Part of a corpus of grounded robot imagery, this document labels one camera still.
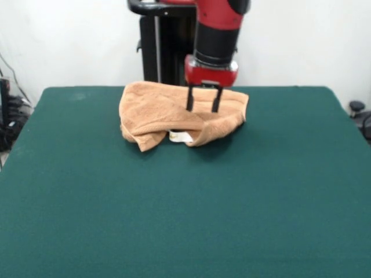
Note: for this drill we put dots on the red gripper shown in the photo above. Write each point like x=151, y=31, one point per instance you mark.
x=211, y=77

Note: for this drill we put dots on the tan terry towel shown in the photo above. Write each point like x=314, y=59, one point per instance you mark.
x=156, y=110

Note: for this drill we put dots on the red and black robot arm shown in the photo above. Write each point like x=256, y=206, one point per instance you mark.
x=220, y=14

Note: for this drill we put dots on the dark green table cloth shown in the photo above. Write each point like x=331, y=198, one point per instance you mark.
x=116, y=202

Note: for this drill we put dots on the black office chair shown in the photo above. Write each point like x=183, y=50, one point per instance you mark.
x=360, y=116

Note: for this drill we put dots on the black equipment box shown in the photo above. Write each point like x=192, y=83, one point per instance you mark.
x=5, y=98

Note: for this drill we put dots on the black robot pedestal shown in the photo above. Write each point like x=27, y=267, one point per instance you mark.
x=171, y=58

